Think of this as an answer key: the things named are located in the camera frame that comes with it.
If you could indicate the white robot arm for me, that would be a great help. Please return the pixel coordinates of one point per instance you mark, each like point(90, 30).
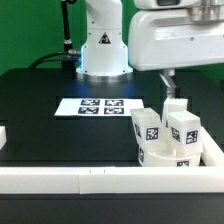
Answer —
point(104, 55)

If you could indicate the white marker sheet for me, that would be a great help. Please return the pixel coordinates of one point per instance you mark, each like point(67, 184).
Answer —
point(99, 107)

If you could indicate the white left fence piece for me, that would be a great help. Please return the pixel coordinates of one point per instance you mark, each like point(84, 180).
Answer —
point(2, 136)

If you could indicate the white round stool seat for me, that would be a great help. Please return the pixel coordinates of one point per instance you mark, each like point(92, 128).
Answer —
point(166, 159)

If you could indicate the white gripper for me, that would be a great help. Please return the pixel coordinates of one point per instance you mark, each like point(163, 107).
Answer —
point(168, 34)

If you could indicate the white front fence bar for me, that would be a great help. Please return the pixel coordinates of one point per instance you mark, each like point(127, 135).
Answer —
point(110, 180)

